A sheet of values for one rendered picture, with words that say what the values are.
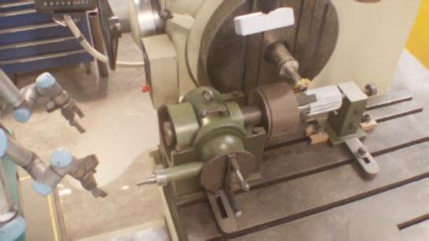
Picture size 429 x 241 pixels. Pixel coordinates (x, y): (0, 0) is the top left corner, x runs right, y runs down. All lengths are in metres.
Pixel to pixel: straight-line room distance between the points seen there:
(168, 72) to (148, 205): 1.32
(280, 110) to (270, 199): 0.32
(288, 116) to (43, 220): 1.47
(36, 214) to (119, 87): 1.49
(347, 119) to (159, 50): 0.76
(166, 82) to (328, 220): 0.76
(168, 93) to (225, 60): 0.25
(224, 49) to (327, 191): 0.64
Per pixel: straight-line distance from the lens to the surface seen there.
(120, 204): 2.73
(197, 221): 1.44
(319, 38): 1.72
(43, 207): 2.43
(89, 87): 3.57
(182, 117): 1.34
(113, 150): 3.02
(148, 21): 1.68
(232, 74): 1.64
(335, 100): 1.59
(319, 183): 1.59
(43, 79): 2.02
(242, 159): 1.32
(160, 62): 1.51
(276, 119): 1.42
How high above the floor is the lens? 2.23
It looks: 45 degrees down
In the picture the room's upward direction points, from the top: 2 degrees clockwise
